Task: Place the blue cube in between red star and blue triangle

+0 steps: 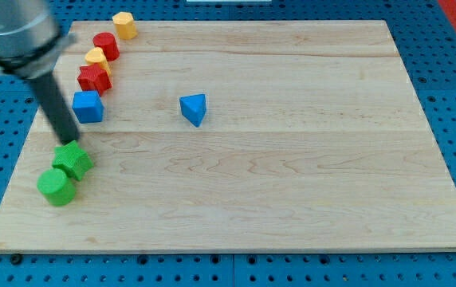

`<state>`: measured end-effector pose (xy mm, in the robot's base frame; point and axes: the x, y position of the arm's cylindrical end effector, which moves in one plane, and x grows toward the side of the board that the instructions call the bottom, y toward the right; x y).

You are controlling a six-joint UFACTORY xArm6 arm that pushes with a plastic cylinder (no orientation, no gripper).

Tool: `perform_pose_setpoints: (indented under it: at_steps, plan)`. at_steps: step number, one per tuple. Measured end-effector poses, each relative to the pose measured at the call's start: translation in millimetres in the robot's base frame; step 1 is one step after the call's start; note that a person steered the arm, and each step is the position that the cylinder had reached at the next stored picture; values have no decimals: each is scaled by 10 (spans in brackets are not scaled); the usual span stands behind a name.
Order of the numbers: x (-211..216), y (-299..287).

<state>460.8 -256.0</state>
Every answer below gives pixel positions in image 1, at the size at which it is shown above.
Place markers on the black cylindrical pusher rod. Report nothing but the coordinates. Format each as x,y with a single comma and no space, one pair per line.
55,108

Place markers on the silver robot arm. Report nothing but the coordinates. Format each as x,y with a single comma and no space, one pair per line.
31,42

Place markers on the blue cube block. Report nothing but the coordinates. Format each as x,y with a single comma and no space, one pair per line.
88,107

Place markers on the green star block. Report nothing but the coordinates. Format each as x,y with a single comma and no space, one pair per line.
73,160

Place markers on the red star block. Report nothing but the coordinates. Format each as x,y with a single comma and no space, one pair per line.
94,78

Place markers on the blue triangle block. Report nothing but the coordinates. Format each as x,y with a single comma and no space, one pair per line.
193,108

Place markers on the yellow heart block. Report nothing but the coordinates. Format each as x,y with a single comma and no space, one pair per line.
96,56

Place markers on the green cylinder block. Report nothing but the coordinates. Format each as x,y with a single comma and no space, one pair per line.
56,187

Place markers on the red cylinder block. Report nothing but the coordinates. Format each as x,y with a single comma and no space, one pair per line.
107,42

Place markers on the yellow hexagon block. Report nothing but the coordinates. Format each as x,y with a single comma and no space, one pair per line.
124,25

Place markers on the wooden board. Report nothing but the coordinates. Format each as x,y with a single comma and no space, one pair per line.
314,142

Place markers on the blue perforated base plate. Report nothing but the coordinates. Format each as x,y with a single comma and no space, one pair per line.
425,34

